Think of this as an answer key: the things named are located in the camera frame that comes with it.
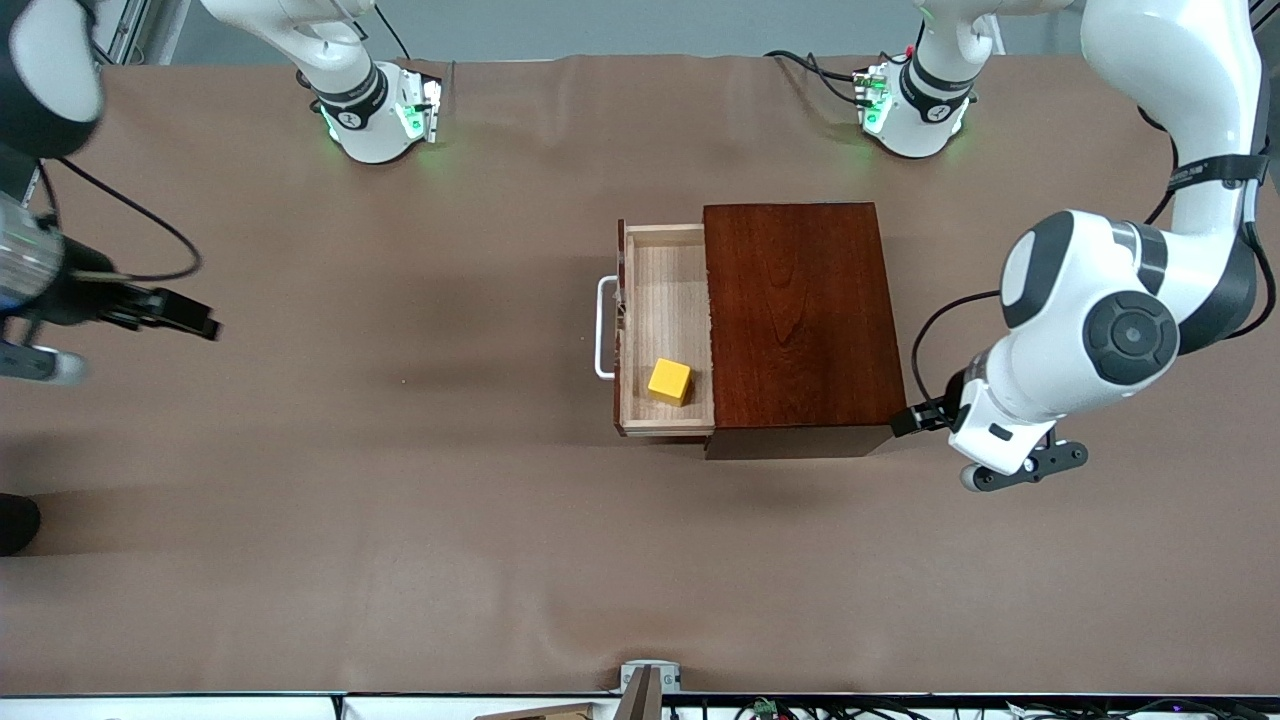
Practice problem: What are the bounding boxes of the yellow wooden block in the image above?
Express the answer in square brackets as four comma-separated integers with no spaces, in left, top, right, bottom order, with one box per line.
[647,357,693,407]

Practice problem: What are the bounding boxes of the wooden drawer with white handle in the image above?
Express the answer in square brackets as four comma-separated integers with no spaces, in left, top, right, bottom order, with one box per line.
[596,219,717,439]

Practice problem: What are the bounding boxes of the dark wooden drawer cabinet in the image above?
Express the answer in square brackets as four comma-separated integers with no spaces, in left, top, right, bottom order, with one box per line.
[703,201,911,461]

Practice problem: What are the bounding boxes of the brown table cover mat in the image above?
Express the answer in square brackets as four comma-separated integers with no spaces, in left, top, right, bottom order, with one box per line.
[0,48,1280,697]

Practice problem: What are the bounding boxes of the wooden strut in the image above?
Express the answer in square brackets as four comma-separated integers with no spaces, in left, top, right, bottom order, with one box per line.
[612,666,664,720]

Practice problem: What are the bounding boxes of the flat wooden board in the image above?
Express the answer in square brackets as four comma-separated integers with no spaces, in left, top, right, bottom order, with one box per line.
[474,702,593,720]

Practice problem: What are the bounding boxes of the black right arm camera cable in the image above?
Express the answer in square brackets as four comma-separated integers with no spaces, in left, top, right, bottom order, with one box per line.
[40,158,203,283]

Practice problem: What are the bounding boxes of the aluminium frame profile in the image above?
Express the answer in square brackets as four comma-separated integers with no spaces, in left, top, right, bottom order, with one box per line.
[95,0,151,66]

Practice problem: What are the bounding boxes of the black base cable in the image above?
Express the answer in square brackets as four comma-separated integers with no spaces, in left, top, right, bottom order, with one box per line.
[375,0,418,61]
[765,48,871,106]

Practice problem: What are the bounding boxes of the grey metal bracket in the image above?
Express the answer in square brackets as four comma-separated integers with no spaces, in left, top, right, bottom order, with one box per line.
[619,660,683,694]

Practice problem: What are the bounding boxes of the white table edge rail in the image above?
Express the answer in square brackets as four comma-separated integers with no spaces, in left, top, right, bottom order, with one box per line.
[0,692,1280,720]

